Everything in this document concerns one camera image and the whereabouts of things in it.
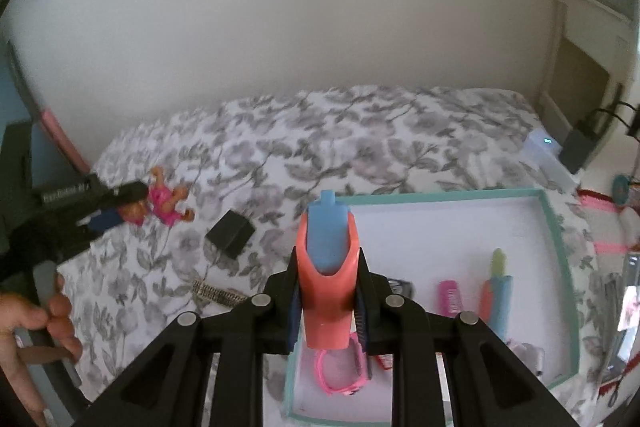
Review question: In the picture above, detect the pink haired doll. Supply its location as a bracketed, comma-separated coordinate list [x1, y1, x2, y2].
[118, 166, 195, 227]

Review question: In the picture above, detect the white usb wall charger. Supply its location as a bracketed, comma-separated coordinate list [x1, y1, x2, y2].
[506, 339, 544, 377]

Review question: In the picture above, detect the coral blue green toy knife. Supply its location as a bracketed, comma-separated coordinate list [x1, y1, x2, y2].
[478, 248, 513, 340]

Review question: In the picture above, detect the magenta lighter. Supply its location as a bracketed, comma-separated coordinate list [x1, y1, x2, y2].
[438, 280, 463, 317]

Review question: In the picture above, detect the gold black patterned lighter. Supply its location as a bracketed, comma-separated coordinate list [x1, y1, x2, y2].
[192, 280, 248, 309]

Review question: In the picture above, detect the black toy car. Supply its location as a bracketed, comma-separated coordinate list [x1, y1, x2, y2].
[388, 277, 414, 299]

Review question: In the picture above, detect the pink watch band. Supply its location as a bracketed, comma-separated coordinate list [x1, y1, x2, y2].
[314, 333, 371, 395]

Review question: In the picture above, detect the coral blue toy knife large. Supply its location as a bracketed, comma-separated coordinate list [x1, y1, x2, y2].
[295, 191, 360, 350]

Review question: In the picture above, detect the red glue tube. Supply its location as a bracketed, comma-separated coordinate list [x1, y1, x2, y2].
[374, 355, 393, 371]

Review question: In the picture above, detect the person's left hand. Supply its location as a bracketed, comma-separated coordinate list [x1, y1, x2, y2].
[0, 273, 84, 427]

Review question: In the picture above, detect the black charger block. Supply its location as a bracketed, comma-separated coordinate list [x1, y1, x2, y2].
[205, 210, 255, 259]

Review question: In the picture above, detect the teal white shallow tray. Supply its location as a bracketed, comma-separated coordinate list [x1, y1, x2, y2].
[283, 187, 582, 425]

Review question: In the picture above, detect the floral grey white blanket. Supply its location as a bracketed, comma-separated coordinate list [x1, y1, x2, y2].
[61, 86, 603, 425]

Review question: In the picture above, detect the pink white crochet mat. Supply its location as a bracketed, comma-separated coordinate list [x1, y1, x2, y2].
[578, 190, 639, 256]

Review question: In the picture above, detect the white power strip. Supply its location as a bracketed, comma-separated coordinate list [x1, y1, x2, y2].
[522, 128, 579, 193]

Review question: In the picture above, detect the black plugged power adapter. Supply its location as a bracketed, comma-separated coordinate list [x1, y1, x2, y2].
[558, 119, 599, 174]

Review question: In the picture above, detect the white shelf unit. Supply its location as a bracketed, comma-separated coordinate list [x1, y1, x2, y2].
[535, 0, 638, 143]

